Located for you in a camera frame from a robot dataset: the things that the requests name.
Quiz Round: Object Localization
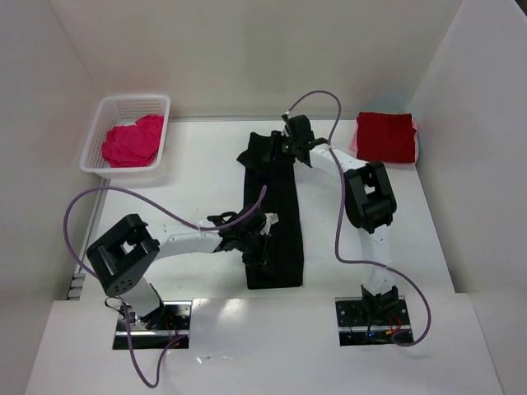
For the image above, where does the black t shirt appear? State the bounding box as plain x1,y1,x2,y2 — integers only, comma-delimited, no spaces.
237,132,304,290

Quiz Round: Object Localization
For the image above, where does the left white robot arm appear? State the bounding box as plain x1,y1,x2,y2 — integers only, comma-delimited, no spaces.
86,207,279,329

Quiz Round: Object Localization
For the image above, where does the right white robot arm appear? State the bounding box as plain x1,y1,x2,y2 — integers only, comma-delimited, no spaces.
265,114,399,323

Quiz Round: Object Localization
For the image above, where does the folded red t shirt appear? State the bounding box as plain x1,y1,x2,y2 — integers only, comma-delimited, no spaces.
357,112,415,164

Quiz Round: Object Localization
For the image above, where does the magenta t shirt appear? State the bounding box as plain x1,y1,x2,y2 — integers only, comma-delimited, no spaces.
101,114,164,168

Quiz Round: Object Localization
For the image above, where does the white plastic basket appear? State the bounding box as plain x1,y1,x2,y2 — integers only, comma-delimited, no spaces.
80,94,170,179

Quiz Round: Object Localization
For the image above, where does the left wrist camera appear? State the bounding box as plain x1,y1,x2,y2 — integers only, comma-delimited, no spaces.
266,212,279,226

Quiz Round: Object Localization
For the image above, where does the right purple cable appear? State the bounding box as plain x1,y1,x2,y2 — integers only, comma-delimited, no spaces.
283,90,432,347

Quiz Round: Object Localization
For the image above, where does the purple cable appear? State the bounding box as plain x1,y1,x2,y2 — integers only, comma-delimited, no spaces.
283,90,432,347
62,184,268,388

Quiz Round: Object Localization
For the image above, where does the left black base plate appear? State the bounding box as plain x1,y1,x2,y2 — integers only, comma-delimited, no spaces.
128,301,192,350

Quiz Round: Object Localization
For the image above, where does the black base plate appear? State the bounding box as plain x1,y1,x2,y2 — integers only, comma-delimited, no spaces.
335,297,414,346
128,301,192,350

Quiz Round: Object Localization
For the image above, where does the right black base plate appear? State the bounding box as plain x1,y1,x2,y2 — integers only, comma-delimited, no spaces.
335,297,414,346

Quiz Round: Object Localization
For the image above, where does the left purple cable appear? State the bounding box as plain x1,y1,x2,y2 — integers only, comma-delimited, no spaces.
62,184,268,388

